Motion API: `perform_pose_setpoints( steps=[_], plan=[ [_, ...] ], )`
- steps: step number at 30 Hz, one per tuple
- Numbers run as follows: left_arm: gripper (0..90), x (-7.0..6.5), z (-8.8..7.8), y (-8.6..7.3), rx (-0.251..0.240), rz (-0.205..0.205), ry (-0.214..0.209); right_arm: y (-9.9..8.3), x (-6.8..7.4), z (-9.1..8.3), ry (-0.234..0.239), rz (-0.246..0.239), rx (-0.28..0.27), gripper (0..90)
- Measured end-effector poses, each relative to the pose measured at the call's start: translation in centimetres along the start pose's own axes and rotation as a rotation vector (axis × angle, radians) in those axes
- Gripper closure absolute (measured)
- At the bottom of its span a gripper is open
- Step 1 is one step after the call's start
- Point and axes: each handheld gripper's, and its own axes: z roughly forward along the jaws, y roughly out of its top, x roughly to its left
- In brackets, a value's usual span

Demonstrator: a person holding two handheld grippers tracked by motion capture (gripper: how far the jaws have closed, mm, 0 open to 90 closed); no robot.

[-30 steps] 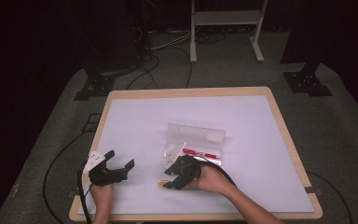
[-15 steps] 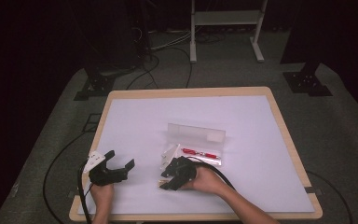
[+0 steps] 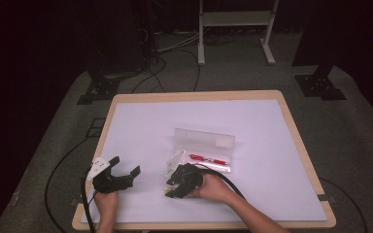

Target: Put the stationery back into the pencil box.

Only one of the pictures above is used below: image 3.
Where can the white pen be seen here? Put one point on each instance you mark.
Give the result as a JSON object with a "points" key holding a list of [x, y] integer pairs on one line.
{"points": [[219, 167]]}

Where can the white metal stand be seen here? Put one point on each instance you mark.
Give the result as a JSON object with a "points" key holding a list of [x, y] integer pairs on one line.
{"points": [[236, 18]]}

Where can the black stand with square base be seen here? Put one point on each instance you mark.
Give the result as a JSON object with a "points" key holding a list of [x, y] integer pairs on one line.
{"points": [[320, 85]]}

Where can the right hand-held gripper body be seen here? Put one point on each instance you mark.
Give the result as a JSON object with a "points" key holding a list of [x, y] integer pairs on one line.
{"points": [[189, 178]]}

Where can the red pen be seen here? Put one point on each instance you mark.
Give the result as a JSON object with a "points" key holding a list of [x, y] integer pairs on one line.
{"points": [[209, 159]]}

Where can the clear plastic pencil case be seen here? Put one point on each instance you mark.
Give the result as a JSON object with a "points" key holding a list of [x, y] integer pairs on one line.
{"points": [[207, 142]]}

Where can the white table mat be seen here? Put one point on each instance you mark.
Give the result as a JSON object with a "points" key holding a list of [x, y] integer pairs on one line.
{"points": [[175, 123]]}

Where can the black stand with flat base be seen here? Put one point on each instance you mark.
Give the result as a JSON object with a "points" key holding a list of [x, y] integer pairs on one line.
{"points": [[101, 88]]}

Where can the person's right hand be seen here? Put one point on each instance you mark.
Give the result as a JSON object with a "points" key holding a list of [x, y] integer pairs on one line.
{"points": [[213, 189]]}

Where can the person's left hand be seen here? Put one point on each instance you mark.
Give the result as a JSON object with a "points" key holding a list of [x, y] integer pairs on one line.
{"points": [[107, 207]]}

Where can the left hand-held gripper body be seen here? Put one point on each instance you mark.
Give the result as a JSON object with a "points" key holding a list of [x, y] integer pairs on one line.
{"points": [[108, 183]]}

